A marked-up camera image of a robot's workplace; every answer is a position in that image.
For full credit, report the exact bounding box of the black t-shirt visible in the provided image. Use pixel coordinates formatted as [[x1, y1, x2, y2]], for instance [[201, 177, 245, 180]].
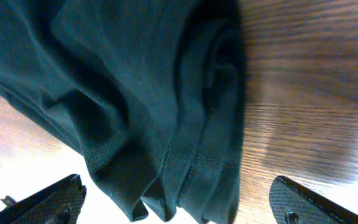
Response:
[[0, 0, 246, 223]]

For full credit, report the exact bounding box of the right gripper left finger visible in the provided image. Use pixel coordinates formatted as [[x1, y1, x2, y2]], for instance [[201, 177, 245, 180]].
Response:
[[0, 174, 86, 224]]

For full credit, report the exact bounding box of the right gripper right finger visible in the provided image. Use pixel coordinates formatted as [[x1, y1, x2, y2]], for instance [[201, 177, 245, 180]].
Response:
[[269, 175, 358, 224]]

